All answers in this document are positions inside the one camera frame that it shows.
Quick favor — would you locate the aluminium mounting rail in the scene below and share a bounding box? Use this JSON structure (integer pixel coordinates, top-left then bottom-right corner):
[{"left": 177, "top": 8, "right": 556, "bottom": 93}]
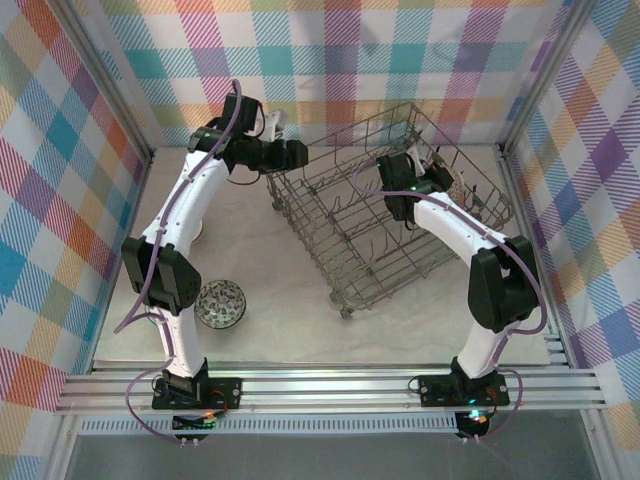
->
[{"left": 54, "top": 367, "right": 609, "bottom": 416}]

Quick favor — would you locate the black round electronics module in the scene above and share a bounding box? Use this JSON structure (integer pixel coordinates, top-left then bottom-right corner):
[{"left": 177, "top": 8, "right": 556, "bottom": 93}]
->
[{"left": 457, "top": 407, "right": 494, "bottom": 441}]

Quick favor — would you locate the pink patterned ceramic bowl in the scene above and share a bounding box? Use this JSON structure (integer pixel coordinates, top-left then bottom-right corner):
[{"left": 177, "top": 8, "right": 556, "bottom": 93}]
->
[{"left": 446, "top": 167, "right": 467, "bottom": 207}]

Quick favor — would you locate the grey wire dish rack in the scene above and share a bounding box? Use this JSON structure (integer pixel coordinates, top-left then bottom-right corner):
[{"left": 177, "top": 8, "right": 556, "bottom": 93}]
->
[{"left": 264, "top": 101, "right": 514, "bottom": 321}]

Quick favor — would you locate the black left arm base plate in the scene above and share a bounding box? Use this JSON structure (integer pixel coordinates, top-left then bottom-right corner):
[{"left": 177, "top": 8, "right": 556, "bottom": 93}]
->
[{"left": 151, "top": 375, "right": 244, "bottom": 412}]

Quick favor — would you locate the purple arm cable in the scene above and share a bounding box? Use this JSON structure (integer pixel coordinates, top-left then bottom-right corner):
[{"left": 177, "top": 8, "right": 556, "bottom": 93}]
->
[
  {"left": 113, "top": 79, "right": 246, "bottom": 446},
  {"left": 353, "top": 167, "right": 544, "bottom": 444}
]

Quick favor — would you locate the aluminium frame post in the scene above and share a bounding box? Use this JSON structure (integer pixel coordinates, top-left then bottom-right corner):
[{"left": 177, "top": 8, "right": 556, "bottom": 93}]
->
[
  {"left": 499, "top": 0, "right": 589, "bottom": 156},
  {"left": 58, "top": 0, "right": 157, "bottom": 164}
]

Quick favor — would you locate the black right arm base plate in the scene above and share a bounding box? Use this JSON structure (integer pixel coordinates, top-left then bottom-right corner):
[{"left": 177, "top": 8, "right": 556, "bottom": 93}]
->
[{"left": 418, "top": 372, "right": 511, "bottom": 407}]

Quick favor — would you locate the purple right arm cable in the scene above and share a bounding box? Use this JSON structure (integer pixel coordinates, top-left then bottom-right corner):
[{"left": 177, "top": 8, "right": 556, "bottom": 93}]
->
[{"left": 353, "top": 167, "right": 544, "bottom": 444}]

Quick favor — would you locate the green patterned ceramic bowl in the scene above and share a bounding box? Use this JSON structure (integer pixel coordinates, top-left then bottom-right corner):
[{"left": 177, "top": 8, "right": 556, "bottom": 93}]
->
[{"left": 195, "top": 279, "right": 249, "bottom": 331}]

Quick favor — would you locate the white slotted cable duct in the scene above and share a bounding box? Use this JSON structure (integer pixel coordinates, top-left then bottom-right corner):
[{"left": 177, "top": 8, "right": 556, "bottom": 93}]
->
[{"left": 77, "top": 413, "right": 461, "bottom": 435}]

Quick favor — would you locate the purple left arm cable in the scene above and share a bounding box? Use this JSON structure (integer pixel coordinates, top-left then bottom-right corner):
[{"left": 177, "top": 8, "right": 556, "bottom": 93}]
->
[{"left": 113, "top": 79, "right": 246, "bottom": 446}]

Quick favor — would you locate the small blue circuit board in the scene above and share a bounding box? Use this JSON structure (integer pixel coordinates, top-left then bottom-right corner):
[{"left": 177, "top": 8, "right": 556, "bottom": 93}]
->
[{"left": 172, "top": 412, "right": 219, "bottom": 434}]

